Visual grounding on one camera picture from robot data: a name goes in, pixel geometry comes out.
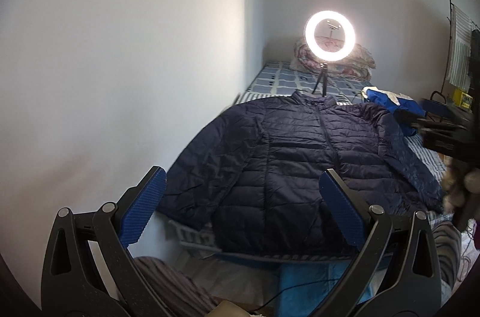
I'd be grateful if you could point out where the navy quilted puffer jacket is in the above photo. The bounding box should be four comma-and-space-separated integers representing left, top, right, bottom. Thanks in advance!
158, 90, 445, 259

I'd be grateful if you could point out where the blue white striped bed sheet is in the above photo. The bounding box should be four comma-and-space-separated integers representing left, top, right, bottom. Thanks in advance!
164, 90, 466, 288

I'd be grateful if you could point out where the black mini tripod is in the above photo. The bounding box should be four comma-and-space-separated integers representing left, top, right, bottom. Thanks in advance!
312, 63, 328, 97

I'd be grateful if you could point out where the blue under-bed box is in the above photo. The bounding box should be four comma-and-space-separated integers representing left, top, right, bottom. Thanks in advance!
277, 260, 380, 317

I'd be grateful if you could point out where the blue white crumpled jacket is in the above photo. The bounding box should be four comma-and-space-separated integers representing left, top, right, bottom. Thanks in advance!
361, 86, 426, 137

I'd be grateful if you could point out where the striped hanging towel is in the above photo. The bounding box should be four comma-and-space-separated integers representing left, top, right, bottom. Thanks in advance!
447, 5, 473, 92

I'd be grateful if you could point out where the black metal clothes rack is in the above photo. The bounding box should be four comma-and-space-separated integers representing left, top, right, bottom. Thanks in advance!
427, 0, 480, 116

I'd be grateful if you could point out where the blue checked blanket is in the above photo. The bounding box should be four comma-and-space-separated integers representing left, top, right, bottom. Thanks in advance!
237, 61, 371, 104

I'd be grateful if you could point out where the white glowing ring light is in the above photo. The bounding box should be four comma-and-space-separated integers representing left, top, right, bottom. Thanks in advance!
304, 10, 356, 62

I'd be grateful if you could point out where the yellow box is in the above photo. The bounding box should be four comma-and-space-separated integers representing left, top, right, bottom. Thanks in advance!
452, 88, 473, 110

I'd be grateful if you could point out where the floral folded quilt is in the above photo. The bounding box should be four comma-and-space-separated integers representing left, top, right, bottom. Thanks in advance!
289, 37, 376, 80

